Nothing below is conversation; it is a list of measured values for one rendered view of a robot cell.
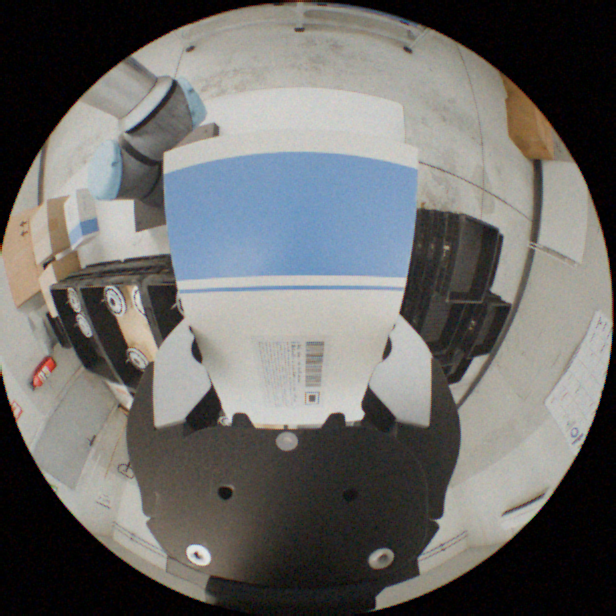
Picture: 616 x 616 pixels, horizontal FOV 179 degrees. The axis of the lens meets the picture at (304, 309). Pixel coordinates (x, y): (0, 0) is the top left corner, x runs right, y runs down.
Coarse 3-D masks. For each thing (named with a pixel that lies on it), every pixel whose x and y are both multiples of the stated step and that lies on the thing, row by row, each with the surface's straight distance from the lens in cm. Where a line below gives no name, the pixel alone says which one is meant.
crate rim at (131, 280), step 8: (88, 280) 62; (96, 280) 58; (104, 280) 54; (112, 280) 50; (120, 280) 48; (128, 280) 46; (136, 280) 44; (80, 288) 67; (80, 296) 68; (144, 304) 45; (88, 312) 68; (144, 312) 47; (152, 328) 48; (96, 336) 72; (104, 352) 74; (120, 376) 80
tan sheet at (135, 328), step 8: (128, 288) 63; (128, 312) 68; (136, 312) 65; (120, 320) 74; (128, 320) 70; (136, 320) 67; (144, 320) 64; (128, 328) 73; (136, 328) 70; (144, 328) 67; (128, 336) 76; (136, 336) 72; (144, 336) 69; (152, 336) 66; (128, 344) 79; (144, 344) 72; (152, 344) 69; (152, 352) 72
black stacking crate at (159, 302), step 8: (160, 272) 47; (168, 272) 45; (152, 288) 44; (160, 288) 46; (168, 288) 49; (176, 288) 52; (152, 296) 44; (160, 296) 46; (168, 296) 49; (176, 296) 52; (160, 304) 46; (168, 304) 49; (160, 312) 47; (168, 312) 49; (176, 312) 52; (160, 320) 47; (168, 320) 49; (176, 320) 52; (168, 328) 50
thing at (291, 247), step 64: (192, 192) 10; (256, 192) 9; (320, 192) 9; (384, 192) 10; (192, 256) 10; (256, 256) 9; (320, 256) 9; (384, 256) 10; (192, 320) 12; (256, 320) 10; (320, 320) 10; (384, 320) 11; (256, 384) 14; (320, 384) 14
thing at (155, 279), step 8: (144, 280) 42; (152, 280) 41; (160, 280) 40; (168, 280) 38; (144, 288) 43; (144, 296) 44; (152, 304) 44; (152, 312) 45; (152, 320) 46; (160, 328) 47; (160, 336) 48; (160, 344) 49
